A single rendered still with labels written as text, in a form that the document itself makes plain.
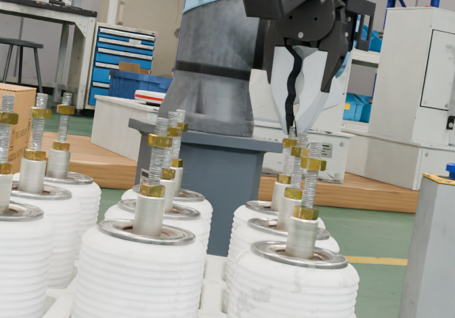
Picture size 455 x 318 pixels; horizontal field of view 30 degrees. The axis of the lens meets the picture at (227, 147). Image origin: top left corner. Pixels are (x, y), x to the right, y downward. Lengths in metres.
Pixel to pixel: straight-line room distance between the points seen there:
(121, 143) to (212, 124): 1.76
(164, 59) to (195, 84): 5.99
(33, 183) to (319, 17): 0.32
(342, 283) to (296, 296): 0.04
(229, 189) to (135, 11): 5.93
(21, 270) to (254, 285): 0.17
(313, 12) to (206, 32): 0.42
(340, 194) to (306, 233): 2.45
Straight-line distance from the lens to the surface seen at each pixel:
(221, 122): 1.25
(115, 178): 2.70
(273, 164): 3.01
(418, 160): 3.39
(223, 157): 1.25
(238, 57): 1.27
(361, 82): 9.34
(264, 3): 0.81
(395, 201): 3.25
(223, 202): 1.26
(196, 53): 1.27
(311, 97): 0.86
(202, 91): 1.25
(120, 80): 5.49
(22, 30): 9.17
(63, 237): 0.76
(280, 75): 0.88
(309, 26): 0.87
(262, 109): 3.15
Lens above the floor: 0.37
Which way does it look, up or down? 4 degrees down
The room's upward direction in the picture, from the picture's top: 9 degrees clockwise
